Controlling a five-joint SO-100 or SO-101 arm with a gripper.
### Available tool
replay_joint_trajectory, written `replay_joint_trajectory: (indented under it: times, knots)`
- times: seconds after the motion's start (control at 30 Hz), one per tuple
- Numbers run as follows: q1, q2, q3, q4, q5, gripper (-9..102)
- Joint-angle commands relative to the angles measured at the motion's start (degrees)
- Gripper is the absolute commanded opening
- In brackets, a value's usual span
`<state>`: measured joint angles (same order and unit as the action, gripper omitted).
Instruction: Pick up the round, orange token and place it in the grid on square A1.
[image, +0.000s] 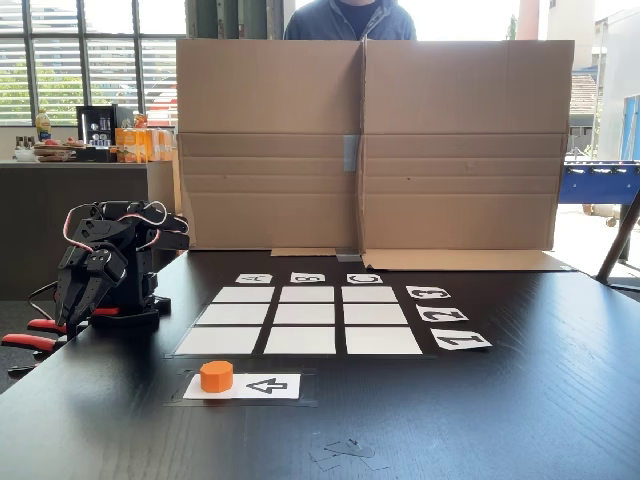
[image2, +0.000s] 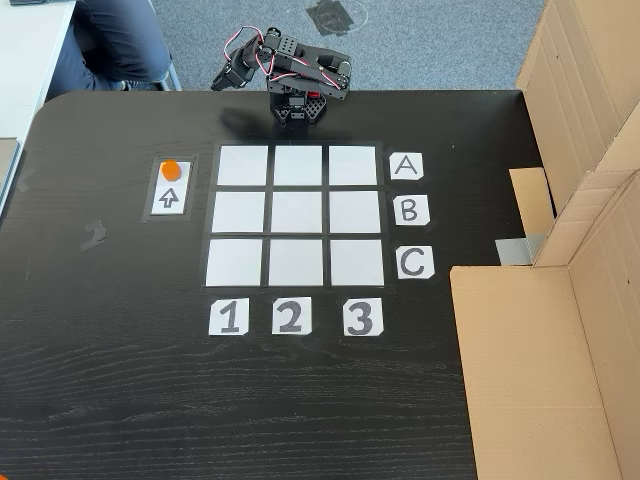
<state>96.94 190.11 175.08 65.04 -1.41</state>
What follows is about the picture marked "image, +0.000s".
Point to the paper sheet number 2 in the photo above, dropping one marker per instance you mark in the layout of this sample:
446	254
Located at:
442	314

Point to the yellow drink bottle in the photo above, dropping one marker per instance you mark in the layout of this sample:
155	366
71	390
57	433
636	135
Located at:
43	125

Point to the black glass-door mini fridge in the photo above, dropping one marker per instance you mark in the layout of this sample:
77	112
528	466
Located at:
95	125

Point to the large brown cardboard box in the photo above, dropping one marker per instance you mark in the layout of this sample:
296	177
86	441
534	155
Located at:
450	100

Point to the red black base clamp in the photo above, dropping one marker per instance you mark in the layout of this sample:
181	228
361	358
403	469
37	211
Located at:
106	311

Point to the grey tape strip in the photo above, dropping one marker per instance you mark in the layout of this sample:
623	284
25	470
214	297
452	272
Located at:
351	152

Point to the orange juice cartons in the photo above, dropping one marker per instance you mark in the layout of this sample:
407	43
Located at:
140	145

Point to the paper sheet letter B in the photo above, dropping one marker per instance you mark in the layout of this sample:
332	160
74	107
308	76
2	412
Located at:
307	278

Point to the person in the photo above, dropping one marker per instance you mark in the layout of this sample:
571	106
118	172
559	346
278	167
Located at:
325	25

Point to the paper sheet letter C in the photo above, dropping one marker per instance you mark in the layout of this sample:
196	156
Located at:
364	279

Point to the clear tape scraps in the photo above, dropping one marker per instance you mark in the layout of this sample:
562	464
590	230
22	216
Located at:
350	450

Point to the orange snack bag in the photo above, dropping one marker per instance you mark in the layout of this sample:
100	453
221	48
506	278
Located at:
140	121

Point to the paper sheet number 1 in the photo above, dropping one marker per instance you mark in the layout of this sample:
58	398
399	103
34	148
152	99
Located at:
460	340

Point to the paper sheet letter A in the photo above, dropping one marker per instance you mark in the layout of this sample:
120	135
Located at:
254	278

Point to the blue foosball table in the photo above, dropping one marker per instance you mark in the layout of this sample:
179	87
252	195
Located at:
600	182

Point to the wooden board with food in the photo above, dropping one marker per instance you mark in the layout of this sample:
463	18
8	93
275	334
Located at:
52	150

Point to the white arrow paper sheet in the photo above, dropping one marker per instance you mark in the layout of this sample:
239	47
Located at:
280	392

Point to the white nine-square grid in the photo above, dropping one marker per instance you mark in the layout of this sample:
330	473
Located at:
300	340

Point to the grey tape patch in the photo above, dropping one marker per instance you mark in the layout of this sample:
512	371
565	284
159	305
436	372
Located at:
348	257

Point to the paper sheet number 3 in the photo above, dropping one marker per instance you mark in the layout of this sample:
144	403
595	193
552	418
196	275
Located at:
428	293

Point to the round orange token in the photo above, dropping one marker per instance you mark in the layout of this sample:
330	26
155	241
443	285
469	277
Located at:
216	377

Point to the grey metal table leg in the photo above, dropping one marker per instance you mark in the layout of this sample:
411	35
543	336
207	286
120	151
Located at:
617	240

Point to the dark grey counter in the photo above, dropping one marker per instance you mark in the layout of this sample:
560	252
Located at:
30	225

